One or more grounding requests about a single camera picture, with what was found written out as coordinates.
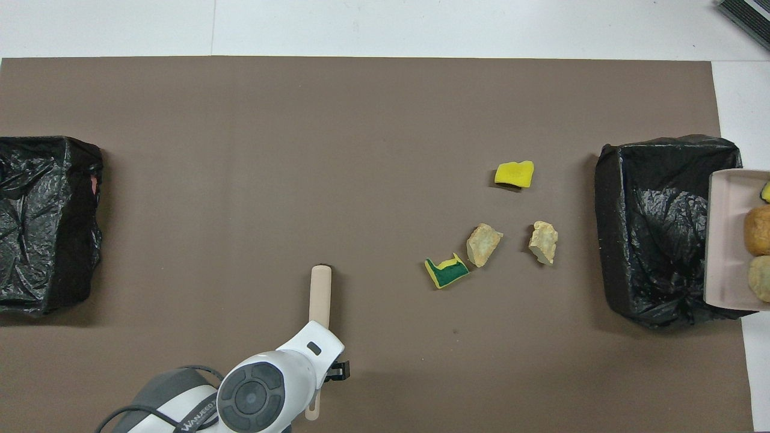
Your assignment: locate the striped croissant bread toy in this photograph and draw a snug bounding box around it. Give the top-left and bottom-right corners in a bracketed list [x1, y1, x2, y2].
[748, 256, 770, 303]

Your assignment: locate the plain yellow sponge piece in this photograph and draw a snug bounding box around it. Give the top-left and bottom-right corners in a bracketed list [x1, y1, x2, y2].
[494, 160, 535, 189]

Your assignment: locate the black bag lined bin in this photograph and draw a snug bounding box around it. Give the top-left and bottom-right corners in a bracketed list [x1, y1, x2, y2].
[594, 134, 765, 330]
[0, 136, 104, 318]

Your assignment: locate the brown paper table mat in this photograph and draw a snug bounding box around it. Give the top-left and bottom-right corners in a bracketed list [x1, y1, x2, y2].
[0, 56, 756, 433]

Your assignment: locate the beige plastic dustpan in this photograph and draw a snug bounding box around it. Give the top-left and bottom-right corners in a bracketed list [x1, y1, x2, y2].
[703, 169, 770, 312]

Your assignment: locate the pale beige foam chunk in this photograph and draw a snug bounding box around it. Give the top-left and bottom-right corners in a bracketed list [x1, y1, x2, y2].
[466, 223, 504, 268]
[529, 221, 559, 266]

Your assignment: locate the dark ribbed grille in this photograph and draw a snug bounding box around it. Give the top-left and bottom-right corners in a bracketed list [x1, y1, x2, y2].
[716, 0, 770, 52]

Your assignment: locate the green and yellow sponge scrap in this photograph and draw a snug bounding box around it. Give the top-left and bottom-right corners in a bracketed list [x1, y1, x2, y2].
[424, 253, 470, 290]

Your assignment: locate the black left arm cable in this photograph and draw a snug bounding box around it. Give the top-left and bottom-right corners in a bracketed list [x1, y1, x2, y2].
[96, 365, 224, 433]

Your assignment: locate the brown bread roll toy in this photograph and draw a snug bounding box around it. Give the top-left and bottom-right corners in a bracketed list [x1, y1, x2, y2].
[744, 205, 770, 257]

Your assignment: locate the beige brush with black bristles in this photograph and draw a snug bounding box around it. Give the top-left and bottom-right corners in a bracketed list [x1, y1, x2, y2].
[304, 265, 333, 421]

